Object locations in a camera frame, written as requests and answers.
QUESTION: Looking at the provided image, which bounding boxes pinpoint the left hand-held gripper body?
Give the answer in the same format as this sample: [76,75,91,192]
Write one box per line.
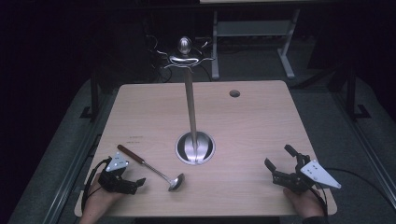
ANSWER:
[98,151,138,196]

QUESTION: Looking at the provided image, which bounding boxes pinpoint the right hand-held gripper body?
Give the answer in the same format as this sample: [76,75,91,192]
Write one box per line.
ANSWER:
[272,153,342,195]

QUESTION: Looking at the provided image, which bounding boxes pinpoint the aluminium floor rail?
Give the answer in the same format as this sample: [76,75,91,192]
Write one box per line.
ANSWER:
[41,90,120,224]
[330,90,396,204]

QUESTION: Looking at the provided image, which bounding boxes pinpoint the white-framed desk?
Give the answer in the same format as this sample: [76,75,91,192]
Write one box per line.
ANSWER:
[199,0,303,80]

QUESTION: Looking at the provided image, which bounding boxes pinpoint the black metal stand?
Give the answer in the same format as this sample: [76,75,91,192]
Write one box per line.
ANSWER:
[79,69,101,121]
[345,63,372,121]

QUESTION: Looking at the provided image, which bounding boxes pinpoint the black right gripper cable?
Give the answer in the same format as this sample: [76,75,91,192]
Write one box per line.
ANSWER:
[311,167,396,218]

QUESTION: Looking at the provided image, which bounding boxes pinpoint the person's right hand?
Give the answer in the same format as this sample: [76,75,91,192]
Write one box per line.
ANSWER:
[282,187,327,219]

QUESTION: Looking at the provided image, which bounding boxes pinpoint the metal utensil rack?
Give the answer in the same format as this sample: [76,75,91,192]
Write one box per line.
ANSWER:
[156,35,217,166]

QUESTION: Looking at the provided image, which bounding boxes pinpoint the metal ladle with brown handle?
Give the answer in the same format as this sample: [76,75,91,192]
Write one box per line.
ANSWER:
[117,144,186,192]

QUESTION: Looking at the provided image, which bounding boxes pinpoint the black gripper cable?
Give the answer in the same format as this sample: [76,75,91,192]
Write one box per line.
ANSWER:
[311,167,396,218]
[80,157,112,213]

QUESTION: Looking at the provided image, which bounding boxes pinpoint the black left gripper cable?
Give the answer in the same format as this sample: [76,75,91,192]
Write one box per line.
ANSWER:
[80,157,112,213]

